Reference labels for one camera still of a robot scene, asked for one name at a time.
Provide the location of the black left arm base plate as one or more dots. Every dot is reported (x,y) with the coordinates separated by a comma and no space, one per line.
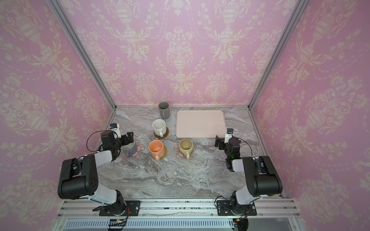
(133,208)

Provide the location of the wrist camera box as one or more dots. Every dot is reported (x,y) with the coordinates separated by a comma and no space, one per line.
(115,127)
(228,135)

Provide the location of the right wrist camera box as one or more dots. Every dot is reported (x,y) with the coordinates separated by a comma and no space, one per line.
(228,135)

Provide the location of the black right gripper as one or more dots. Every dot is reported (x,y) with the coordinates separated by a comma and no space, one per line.
(221,143)

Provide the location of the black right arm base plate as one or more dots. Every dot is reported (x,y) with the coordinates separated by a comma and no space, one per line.
(227,208)

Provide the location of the blue woven round coaster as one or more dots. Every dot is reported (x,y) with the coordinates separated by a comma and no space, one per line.
(168,119)

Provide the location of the white perforated cable duct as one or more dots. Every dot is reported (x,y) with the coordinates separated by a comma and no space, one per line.
(148,224)

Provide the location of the woven rattan round coaster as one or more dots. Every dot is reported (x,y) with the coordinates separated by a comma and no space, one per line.
(165,151)

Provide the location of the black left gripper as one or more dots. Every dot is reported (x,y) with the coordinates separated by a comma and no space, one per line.
(129,138)

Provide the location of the white speckled mug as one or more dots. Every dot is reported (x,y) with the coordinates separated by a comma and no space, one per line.
(159,127)

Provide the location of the grey ceramic mug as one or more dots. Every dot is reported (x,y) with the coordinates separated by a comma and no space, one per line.
(164,110)

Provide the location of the left aluminium corner post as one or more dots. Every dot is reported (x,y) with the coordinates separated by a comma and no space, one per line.
(77,44)

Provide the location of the beige glazed round mug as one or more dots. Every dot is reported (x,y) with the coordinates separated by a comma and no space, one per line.
(186,148)

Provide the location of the brown round wooden coaster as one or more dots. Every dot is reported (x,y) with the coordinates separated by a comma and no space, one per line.
(162,137)

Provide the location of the pink flower coaster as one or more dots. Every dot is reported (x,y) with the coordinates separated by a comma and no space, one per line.
(141,148)
(178,154)

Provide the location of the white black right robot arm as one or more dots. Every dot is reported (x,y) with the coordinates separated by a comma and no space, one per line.
(261,177)

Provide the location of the cream rectangular tray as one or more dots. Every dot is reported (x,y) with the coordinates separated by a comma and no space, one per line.
(200,124)

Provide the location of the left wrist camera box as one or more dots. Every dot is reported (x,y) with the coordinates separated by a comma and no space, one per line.
(115,127)

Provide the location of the orange ceramic mug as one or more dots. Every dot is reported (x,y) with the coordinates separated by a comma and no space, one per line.
(156,149)

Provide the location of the purple ceramic mug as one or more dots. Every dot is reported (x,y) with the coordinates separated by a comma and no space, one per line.
(129,150)

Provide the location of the aluminium corner post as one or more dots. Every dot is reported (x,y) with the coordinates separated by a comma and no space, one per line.
(288,30)
(77,44)

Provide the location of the right aluminium corner post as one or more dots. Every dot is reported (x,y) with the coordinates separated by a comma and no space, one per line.
(288,30)

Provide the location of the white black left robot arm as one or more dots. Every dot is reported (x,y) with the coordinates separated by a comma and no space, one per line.
(79,178)

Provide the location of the aluminium front rail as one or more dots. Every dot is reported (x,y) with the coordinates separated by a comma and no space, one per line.
(272,207)

